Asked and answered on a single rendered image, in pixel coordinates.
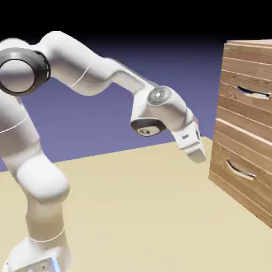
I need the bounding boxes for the light wood cabinet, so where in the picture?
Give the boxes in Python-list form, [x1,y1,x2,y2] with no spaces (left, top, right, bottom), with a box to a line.
[208,39,272,229]

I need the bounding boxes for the curved metal drawer handle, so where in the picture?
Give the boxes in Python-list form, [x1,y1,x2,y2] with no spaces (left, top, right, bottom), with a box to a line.
[237,85,271,100]
[226,158,256,181]

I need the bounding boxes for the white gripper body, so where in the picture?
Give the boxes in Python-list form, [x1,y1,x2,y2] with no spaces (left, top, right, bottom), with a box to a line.
[174,121,207,164]

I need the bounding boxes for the wooden drawer front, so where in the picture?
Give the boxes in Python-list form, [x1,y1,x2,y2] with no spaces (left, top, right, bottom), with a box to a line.
[209,118,272,213]
[216,56,272,142]

